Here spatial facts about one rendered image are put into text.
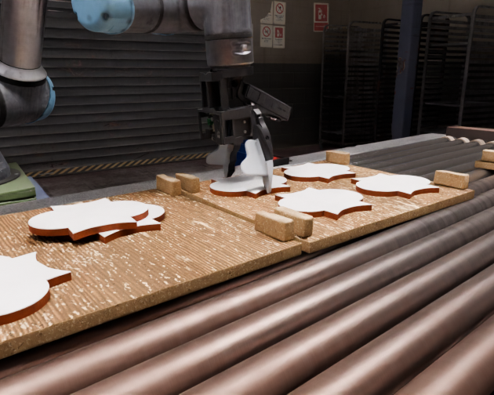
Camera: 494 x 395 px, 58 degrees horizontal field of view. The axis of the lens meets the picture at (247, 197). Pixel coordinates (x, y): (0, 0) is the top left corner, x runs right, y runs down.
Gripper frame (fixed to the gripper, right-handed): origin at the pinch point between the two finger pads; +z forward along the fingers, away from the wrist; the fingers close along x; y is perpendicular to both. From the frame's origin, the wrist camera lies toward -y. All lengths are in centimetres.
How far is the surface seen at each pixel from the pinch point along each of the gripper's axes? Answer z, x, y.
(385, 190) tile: 1.2, 18.2, -14.4
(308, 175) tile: 0.9, 2.9, -11.7
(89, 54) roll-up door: -25, -461, -136
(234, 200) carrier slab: 0.3, 4.9, 7.1
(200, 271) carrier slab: -1.4, 24.5, 25.6
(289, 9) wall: -65, -441, -422
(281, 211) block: -2.6, 20.1, 10.2
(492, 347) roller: 1.6, 48.2, 12.5
